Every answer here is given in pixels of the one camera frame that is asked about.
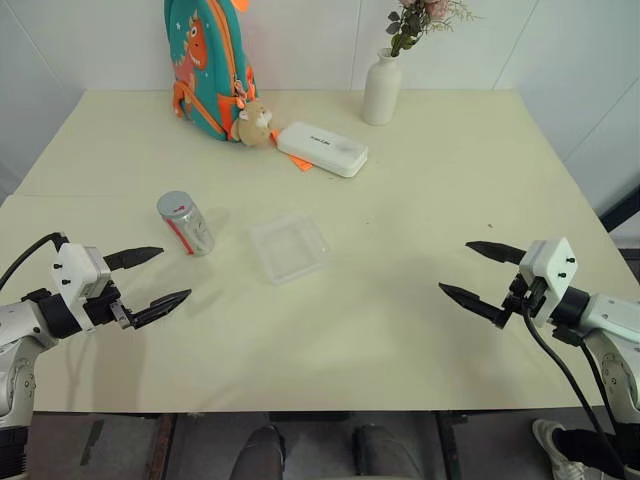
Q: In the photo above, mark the dark rounded shape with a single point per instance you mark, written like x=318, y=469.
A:
x=260, y=452

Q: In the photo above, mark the pink artificial flower bunch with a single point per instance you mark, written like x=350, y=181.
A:
x=412, y=22

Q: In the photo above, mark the dark blue board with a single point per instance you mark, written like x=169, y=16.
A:
x=625, y=210

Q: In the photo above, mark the white sneaker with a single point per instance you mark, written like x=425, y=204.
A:
x=547, y=440

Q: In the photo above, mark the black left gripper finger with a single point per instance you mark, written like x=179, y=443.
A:
x=132, y=256
x=160, y=307

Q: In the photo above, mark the silver red soda can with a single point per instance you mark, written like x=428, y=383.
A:
x=187, y=225

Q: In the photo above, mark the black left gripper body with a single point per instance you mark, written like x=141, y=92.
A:
x=102, y=307

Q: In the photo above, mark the white rectangular case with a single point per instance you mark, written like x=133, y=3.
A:
x=322, y=147

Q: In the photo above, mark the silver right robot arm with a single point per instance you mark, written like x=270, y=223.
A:
x=615, y=320

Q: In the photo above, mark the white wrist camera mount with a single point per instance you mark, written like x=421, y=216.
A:
x=547, y=265
x=72, y=272

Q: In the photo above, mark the clear plastic container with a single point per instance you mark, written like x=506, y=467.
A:
x=291, y=247

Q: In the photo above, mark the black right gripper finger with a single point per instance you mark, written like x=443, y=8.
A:
x=497, y=251
x=475, y=302

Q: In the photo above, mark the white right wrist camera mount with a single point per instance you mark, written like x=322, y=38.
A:
x=547, y=265

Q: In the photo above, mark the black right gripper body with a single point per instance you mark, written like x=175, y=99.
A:
x=535, y=295

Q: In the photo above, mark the orange paper piece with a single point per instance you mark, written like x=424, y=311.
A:
x=300, y=164

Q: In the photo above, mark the teal dinosaur backpack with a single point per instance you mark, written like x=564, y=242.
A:
x=210, y=60

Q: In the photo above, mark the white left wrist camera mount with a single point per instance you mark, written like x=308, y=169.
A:
x=72, y=272

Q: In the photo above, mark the white ceramic vase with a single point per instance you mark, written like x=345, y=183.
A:
x=381, y=90

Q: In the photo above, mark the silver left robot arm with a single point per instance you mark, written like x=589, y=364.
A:
x=20, y=325

